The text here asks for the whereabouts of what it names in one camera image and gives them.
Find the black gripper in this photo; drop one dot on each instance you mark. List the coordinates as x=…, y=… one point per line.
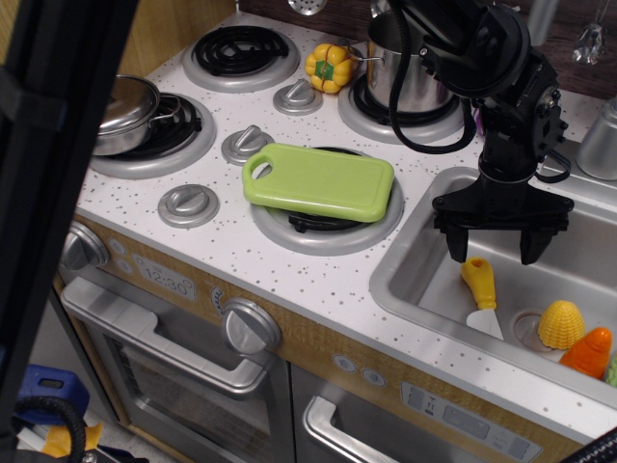
x=487, y=204

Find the yellow handled white toy knife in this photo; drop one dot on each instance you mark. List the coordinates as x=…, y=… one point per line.
x=478, y=275

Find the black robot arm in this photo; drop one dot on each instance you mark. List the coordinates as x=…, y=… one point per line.
x=483, y=54

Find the green plastic cutting board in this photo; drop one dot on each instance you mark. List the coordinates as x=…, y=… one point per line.
x=318, y=182

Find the silver sink basin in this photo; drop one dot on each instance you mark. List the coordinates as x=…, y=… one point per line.
x=526, y=315

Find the yellow toy corn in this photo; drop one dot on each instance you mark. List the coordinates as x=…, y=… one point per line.
x=561, y=325

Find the purple striped toy onion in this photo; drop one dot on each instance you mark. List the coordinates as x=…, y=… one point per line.
x=476, y=112

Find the orange toy carrot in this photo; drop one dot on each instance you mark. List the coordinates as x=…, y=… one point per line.
x=590, y=355

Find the tall steel pot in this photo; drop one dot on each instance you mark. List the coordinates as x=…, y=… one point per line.
x=421, y=92

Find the green toy vegetable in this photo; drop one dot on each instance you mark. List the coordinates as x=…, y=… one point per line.
x=610, y=377

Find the front right black burner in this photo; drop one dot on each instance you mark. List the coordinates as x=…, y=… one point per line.
x=317, y=235

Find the black burner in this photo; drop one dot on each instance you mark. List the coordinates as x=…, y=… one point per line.
x=317, y=235
x=240, y=59
x=183, y=134
x=361, y=113

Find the back right black burner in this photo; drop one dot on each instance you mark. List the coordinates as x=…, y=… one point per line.
x=361, y=113

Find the hanging clear utensil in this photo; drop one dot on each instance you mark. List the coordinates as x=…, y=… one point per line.
x=589, y=45

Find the yellow toy bell pepper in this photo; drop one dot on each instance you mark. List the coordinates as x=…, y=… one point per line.
x=329, y=68

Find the silver stove knob top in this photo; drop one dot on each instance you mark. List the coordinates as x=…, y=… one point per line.
x=298, y=99

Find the silver stove knob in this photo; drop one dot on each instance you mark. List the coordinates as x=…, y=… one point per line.
x=239, y=146
x=188, y=206
x=298, y=99

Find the silver oven knob right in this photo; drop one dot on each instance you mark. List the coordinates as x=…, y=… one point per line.
x=247, y=329

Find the silver oven knob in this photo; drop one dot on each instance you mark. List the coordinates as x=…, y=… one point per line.
x=82, y=248
x=247, y=329

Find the silver stove knob middle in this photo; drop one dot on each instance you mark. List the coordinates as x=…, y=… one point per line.
x=239, y=146

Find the silver stove knob bottom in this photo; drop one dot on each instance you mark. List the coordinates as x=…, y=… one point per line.
x=188, y=206

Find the back left black burner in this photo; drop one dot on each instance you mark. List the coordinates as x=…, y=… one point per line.
x=240, y=59

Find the front left black burner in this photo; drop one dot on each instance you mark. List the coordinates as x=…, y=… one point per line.
x=183, y=134

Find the steel pot with lid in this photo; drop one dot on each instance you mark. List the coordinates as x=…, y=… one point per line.
x=130, y=115

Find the silver oven knob left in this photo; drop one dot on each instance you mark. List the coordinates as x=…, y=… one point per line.
x=82, y=248

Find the blue clamp tool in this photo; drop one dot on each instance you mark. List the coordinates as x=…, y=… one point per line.
x=40, y=381

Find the yellow cloth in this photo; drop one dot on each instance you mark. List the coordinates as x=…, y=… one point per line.
x=57, y=441

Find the silver dishwasher door handle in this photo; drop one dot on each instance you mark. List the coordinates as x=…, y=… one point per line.
x=318, y=422

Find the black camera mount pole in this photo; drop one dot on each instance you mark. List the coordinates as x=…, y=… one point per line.
x=60, y=65

